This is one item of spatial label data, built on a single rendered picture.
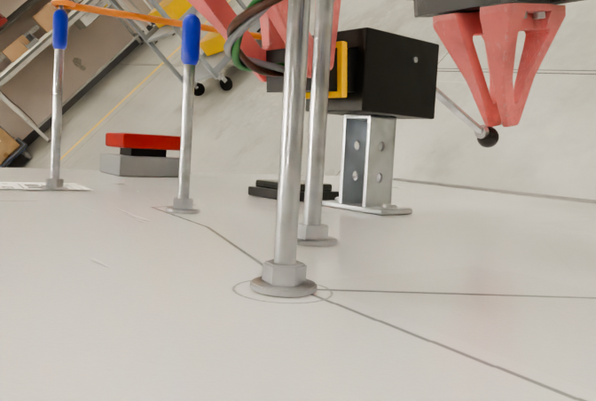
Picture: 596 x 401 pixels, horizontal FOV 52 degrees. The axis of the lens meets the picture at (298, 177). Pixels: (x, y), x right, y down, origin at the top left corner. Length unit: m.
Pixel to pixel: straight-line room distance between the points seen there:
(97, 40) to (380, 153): 8.30
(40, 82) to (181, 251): 8.31
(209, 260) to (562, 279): 0.10
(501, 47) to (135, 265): 0.28
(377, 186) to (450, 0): 0.14
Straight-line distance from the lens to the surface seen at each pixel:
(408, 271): 0.17
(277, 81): 0.30
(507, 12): 0.38
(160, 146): 0.51
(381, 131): 0.32
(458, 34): 0.40
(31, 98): 8.48
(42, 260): 0.17
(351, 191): 0.33
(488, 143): 0.41
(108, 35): 8.62
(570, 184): 1.89
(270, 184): 0.36
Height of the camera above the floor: 1.23
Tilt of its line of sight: 27 degrees down
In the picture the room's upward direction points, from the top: 40 degrees counter-clockwise
